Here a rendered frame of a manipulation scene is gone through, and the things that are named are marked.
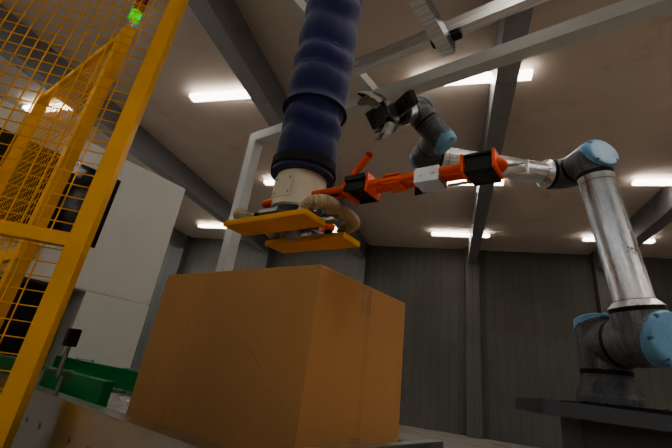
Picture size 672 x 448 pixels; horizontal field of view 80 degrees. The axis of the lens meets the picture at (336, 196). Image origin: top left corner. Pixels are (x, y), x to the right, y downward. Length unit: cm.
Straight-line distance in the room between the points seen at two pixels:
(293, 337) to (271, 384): 10
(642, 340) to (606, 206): 42
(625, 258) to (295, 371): 108
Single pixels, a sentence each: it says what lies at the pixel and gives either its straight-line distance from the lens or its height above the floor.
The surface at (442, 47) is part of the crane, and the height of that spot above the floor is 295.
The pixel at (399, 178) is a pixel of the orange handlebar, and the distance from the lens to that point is 110.
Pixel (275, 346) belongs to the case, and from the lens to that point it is 91.
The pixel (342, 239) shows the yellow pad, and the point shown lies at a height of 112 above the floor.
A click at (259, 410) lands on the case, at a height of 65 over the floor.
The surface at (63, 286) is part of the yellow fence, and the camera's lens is 133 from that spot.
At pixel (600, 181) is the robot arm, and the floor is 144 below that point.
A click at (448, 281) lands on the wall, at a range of 1011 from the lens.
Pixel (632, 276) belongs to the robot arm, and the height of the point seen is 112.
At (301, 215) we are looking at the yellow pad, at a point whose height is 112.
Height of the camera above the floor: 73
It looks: 24 degrees up
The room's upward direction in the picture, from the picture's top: 8 degrees clockwise
